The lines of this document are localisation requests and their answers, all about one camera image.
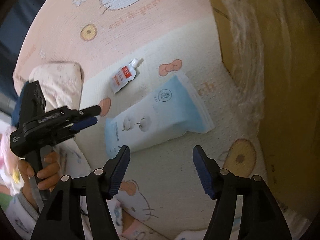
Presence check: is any person's left hand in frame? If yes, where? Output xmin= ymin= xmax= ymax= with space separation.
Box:
xmin=18 ymin=152 xmax=60 ymax=193

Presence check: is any blue white tissue pack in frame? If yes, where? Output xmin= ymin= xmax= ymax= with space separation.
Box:
xmin=105 ymin=72 xmax=214 ymax=158

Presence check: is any brown cardboard box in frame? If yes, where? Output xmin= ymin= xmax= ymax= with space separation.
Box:
xmin=211 ymin=0 xmax=319 ymax=220

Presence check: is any pink patterned pillow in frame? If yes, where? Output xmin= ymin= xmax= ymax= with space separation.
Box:
xmin=29 ymin=62 xmax=82 ymax=112

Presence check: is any white red spout pouch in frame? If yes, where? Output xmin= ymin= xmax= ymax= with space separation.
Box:
xmin=111 ymin=58 xmax=139 ymax=94

